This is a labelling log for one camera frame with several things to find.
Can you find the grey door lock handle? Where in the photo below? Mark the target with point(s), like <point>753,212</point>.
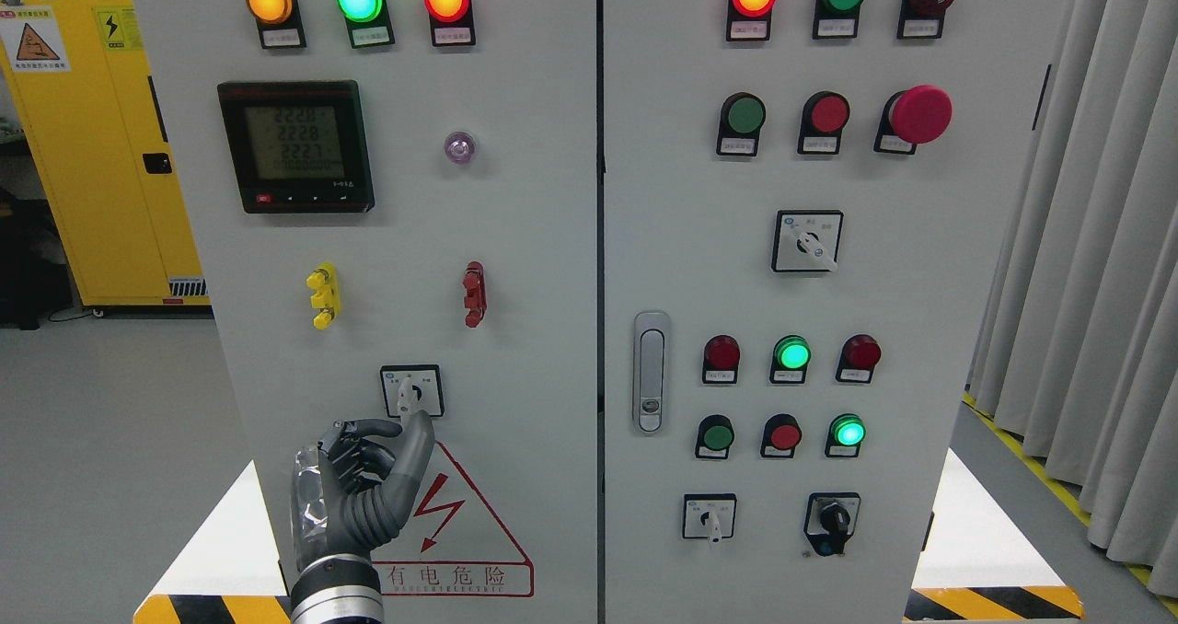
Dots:
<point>650,334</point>

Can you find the black key selector switch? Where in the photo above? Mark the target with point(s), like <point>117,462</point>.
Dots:
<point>830,521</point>

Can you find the red emergency stop button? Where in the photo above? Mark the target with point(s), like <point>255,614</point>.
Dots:
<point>912,117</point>

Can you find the red push button lower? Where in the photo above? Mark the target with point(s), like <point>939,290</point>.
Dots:
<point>780,437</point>

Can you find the lit green lamp middle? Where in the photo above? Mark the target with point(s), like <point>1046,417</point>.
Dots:
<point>789,361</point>

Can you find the green push button upper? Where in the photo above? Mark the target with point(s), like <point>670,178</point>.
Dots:
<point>741,118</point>

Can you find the lit green indicator lamp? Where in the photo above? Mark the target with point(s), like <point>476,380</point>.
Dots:
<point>368,23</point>

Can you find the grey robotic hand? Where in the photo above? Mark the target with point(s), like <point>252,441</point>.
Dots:
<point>354,488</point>

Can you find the green push button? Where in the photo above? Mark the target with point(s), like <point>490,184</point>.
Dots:
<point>741,118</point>
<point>714,438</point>

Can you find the yellow safety cabinet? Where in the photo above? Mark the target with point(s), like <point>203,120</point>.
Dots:
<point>83,89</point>

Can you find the dark red indicator lamp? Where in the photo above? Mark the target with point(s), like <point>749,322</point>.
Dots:
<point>720,361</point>

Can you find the left hazard striped base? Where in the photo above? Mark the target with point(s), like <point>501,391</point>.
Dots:
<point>229,571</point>

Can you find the dark red buzzer lamp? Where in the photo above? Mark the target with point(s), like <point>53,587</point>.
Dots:
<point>922,19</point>

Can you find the right hazard striped base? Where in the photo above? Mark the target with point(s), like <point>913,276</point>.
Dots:
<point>977,567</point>

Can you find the lit green button lower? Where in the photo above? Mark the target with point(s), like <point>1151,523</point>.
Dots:
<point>845,436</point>

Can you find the hazard striped base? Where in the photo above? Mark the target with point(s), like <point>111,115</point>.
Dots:
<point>229,571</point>
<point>977,567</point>

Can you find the dark red lamp right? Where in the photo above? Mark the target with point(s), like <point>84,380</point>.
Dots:
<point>857,360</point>

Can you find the dark green indicator lamp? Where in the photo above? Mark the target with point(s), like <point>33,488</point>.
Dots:
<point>836,19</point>

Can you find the small clear pilot light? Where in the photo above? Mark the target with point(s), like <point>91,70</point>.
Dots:
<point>460,147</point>

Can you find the red push button upper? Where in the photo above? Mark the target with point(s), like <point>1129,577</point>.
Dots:
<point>824,116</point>

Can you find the lit red indicator lamp left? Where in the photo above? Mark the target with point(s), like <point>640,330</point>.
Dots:
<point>452,23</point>

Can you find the green push button lower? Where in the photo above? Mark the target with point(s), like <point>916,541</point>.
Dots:
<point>714,438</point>

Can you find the yellow terminal connector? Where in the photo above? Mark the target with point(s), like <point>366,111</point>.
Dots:
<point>325,299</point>

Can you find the white rotary selector lower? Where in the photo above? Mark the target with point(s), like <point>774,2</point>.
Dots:
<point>709,516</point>

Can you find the white rotary light switch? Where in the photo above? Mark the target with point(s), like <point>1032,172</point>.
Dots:
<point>412,387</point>

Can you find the black digital power meter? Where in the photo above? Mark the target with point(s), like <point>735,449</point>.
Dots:
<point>298,146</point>

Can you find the grey cabinet right door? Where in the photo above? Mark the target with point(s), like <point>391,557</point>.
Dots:
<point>689,233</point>

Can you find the white rotary selector upper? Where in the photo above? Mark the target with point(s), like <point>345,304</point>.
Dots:
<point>806,242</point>

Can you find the red electric danger sign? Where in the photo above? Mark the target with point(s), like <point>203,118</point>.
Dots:
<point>454,544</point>

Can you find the grey cabinet left door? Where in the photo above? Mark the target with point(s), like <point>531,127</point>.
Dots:
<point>520,388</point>

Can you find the grey cabinet door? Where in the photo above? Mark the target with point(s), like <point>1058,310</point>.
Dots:
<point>520,388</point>
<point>689,233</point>

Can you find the lit red lamp right door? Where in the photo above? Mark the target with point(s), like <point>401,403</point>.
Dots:
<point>748,20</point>

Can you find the red push button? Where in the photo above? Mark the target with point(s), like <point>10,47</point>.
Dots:
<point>780,437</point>
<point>824,116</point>

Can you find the red terminal connector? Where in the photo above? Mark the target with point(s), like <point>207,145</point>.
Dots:
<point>475,301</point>

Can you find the amber indicator lamp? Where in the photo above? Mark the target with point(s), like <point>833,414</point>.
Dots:
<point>278,24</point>

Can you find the grey curtain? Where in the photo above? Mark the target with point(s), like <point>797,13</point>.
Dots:
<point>1078,348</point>

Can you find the white rotary selector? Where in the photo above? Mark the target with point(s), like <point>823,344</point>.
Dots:
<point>806,242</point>
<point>709,516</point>

